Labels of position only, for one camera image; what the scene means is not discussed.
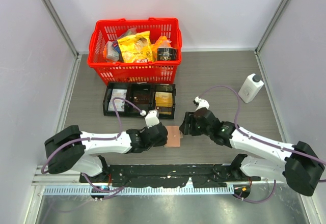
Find black round can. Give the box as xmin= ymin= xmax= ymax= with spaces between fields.
xmin=156 ymin=47 xmax=178 ymax=61

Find gold cards in tray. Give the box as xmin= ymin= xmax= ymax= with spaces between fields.
xmin=155 ymin=92 xmax=173 ymax=115

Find white cards in tray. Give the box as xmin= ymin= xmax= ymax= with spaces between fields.
xmin=107 ymin=89 xmax=127 ymax=112

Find dark brown cards in tray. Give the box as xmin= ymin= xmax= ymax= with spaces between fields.
xmin=130 ymin=84 xmax=151 ymax=111

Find yellow chips bag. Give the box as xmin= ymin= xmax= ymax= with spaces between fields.
xmin=118 ymin=31 xmax=154 ymax=64

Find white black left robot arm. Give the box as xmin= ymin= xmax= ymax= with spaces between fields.
xmin=41 ymin=123 xmax=168 ymax=182

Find orange snack bag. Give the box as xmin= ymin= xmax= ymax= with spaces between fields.
xmin=151 ymin=36 xmax=171 ymax=58

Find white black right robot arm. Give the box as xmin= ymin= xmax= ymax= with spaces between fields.
xmin=179 ymin=108 xmax=325 ymax=197

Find right aluminium corner post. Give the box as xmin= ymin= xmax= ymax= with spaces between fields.
xmin=254 ymin=0 xmax=304 ymax=55

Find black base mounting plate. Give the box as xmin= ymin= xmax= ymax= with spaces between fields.
xmin=89 ymin=164 xmax=261 ymax=188

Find white bottle with black cap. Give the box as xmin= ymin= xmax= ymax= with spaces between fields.
xmin=238 ymin=73 xmax=264 ymax=103

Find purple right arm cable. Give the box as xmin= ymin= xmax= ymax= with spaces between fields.
xmin=200 ymin=85 xmax=326 ymax=204

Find black three-compartment card tray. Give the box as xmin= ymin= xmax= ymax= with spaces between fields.
xmin=102 ymin=82 xmax=176 ymax=120

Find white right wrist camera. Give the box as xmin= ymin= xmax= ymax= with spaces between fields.
xmin=193 ymin=96 xmax=209 ymax=111

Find red plastic shopping basket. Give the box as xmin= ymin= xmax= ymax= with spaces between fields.
xmin=87 ymin=17 xmax=182 ymax=85

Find left aluminium corner post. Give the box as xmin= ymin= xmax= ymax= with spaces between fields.
xmin=30 ymin=0 xmax=79 ymax=57

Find grey small box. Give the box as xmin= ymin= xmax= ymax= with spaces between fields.
xmin=103 ymin=41 xmax=120 ymax=62

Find aluminium corner post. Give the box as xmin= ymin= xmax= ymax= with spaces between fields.
xmin=254 ymin=0 xmax=304 ymax=55
xmin=30 ymin=0 xmax=79 ymax=57

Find pink leather card holder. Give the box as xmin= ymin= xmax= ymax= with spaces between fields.
xmin=165 ymin=126 xmax=183 ymax=148

